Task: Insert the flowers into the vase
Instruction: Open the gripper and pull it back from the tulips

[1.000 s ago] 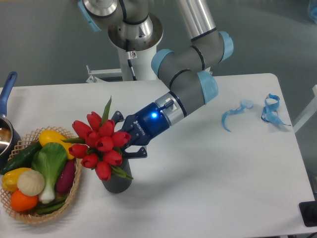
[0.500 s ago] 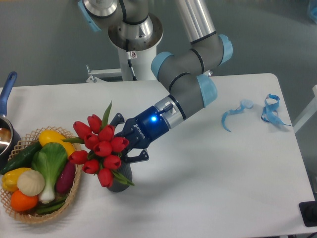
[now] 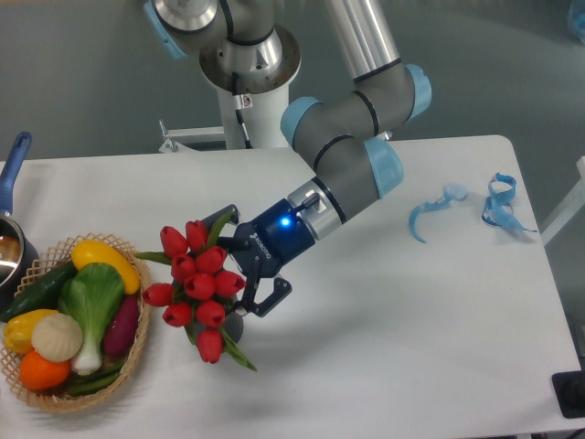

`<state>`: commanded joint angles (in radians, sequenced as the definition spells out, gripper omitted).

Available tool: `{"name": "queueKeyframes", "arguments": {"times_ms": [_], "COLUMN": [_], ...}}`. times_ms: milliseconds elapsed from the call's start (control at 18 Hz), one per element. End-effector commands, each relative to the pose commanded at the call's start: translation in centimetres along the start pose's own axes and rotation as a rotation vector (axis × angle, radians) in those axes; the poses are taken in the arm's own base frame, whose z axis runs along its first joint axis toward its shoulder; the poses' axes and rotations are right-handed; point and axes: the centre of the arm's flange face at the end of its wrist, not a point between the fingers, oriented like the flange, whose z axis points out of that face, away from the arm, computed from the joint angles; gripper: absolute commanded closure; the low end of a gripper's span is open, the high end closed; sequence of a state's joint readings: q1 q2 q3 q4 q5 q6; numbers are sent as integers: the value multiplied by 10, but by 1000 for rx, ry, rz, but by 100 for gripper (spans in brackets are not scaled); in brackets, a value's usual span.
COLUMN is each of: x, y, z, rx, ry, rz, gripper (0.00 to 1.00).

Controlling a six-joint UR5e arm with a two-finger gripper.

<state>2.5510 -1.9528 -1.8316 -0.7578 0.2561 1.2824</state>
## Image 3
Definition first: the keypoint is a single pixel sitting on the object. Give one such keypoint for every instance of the woven wicker basket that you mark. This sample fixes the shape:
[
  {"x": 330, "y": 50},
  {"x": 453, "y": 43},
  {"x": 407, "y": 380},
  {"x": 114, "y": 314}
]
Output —
[{"x": 57, "y": 400}]

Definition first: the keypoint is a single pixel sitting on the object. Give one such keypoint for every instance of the red tulip bouquet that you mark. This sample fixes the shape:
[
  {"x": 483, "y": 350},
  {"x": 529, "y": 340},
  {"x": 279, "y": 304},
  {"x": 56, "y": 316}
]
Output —
[{"x": 197, "y": 271}]

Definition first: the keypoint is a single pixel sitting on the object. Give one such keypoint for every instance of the dark grey ribbed vase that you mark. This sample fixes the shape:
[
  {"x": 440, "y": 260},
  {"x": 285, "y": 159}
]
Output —
[{"x": 214, "y": 313}]

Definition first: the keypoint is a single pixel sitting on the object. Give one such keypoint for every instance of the orange fruit toy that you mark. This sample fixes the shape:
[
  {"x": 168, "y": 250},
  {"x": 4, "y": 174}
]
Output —
[{"x": 39, "y": 374}]

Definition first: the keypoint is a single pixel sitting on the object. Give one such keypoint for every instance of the blue handled saucepan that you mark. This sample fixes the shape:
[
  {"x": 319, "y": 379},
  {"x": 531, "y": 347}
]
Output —
[{"x": 17, "y": 252}]

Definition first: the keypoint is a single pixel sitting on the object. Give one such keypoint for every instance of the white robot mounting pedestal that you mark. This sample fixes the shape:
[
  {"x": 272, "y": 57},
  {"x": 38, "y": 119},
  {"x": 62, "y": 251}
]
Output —
[{"x": 309, "y": 126}]

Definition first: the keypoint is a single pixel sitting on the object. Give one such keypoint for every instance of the green bean pods toy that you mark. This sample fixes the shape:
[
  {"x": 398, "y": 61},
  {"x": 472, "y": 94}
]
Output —
[{"x": 95, "y": 382}]

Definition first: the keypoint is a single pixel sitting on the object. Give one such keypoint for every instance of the green cucumber toy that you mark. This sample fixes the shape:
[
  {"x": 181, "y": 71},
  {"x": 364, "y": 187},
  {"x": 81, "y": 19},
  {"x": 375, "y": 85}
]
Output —
[{"x": 41, "y": 294}]

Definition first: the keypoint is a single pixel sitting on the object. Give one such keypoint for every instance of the white frame leg right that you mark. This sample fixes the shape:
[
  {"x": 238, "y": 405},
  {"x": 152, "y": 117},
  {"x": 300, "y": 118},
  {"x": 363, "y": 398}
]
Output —
[{"x": 566, "y": 209}]

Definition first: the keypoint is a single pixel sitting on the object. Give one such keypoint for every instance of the blue ribbon strip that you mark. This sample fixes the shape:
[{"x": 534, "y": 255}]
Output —
[
  {"x": 498, "y": 211},
  {"x": 450, "y": 192}
]

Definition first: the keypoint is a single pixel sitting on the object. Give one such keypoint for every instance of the yellow squash toy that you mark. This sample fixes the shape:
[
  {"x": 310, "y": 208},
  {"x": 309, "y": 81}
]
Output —
[{"x": 92, "y": 251}]

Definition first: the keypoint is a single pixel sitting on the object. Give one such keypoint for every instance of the green bok choy toy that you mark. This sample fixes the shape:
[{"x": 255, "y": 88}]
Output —
[{"x": 92, "y": 298}]

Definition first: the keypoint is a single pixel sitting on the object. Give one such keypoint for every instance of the blue ribbon strip left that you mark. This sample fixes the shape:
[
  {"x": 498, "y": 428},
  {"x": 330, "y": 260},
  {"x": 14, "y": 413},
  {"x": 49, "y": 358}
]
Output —
[{"x": 450, "y": 192}]

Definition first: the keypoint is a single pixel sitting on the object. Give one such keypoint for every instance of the cream steamed bun toy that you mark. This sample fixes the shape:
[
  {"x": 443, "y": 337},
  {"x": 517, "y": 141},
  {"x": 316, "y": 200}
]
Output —
[{"x": 57, "y": 337}]

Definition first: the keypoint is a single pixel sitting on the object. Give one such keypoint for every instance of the yellow bell pepper toy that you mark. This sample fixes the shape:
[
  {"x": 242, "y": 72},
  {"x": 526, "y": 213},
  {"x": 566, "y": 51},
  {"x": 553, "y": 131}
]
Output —
[{"x": 18, "y": 330}]

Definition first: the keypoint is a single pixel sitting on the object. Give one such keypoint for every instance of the black device at edge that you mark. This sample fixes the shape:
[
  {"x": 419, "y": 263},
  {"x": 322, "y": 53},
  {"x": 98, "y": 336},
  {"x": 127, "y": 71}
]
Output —
[{"x": 569, "y": 389}]

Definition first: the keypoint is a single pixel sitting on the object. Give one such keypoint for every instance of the blue ribbon strip right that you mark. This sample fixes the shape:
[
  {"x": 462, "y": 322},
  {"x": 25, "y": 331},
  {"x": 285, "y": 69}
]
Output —
[{"x": 498, "y": 211}]

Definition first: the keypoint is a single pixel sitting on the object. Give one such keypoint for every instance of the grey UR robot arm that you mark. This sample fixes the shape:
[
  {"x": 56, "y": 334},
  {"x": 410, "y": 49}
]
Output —
[{"x": 251, "y": 60}]

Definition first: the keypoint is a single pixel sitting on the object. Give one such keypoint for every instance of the purple sweet potato toy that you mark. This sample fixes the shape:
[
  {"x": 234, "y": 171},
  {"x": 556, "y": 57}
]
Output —
[{"x": 120, "y": 335}]

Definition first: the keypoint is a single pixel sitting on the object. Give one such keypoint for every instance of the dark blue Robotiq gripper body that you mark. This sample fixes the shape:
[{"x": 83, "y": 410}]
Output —
[{"x": 262, "y": 246}]

